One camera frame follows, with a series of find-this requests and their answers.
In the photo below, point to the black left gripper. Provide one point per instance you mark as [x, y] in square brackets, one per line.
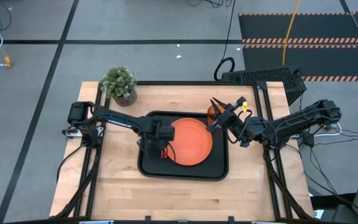
[149, 137]

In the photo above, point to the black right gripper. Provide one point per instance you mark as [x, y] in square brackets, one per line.
[230, 119]

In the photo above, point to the orange faceted plastic cup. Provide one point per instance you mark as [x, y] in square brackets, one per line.
[210, 116]

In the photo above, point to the orange round plate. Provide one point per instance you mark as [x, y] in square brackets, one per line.
[194, 140]

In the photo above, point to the black rectangular tray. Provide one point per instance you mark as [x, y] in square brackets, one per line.
[197, 171]

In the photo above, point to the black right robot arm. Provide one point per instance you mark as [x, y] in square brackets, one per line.
[297, 121]

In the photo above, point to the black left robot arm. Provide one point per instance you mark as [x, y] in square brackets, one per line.
[120, 119]

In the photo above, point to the black perforated computer tower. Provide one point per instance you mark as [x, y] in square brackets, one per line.
[275, 76]

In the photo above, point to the small potted green plant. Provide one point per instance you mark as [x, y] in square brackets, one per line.
[119, 83]

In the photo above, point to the black power adapter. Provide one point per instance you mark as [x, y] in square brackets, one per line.
[308, 140]

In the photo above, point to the black hazard-striped floor mat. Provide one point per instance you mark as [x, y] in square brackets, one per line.
[322, 28]

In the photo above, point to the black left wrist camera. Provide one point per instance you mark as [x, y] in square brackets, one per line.
[167, 133]

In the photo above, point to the black aluminium rail frame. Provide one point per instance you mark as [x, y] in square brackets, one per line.
[98, 174]

